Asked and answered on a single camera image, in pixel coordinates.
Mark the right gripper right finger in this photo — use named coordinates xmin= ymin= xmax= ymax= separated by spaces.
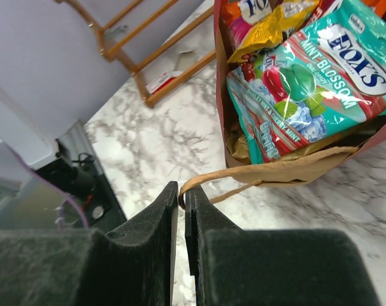
xmin=185 ymin=186 xmax=380 ymax=305

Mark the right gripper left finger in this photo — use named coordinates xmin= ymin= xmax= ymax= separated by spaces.
xmin=0 ymin=182 xmax=178 ymax=305

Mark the red paper bag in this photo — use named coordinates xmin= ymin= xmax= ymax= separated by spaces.
xmin=180 ymin=1 xmax=386 ymax=205

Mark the teal Fox's mint candy bag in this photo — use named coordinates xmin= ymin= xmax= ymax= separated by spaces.
xmin=226 ymin=1 xmax=386 ymax=164

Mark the yellow snack packet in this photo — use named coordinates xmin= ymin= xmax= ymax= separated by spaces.
xmin=228 ymin=1 xmax=319 ymax=63

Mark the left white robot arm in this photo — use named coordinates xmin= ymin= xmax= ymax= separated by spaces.
xmin=0 ymin=87 xmax=59 ymax=170

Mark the red white small box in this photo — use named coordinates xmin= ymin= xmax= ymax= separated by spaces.
xmin=145 ymin=50 xmax=197 ymax=95

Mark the orange wooden rack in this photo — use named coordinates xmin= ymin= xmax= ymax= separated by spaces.
xmin=65 ymin=1 xmax=216 ymax=108

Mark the orange pink snack packet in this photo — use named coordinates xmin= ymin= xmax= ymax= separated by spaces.
xmin=220 ymin=0 xmax=280 ymax=49

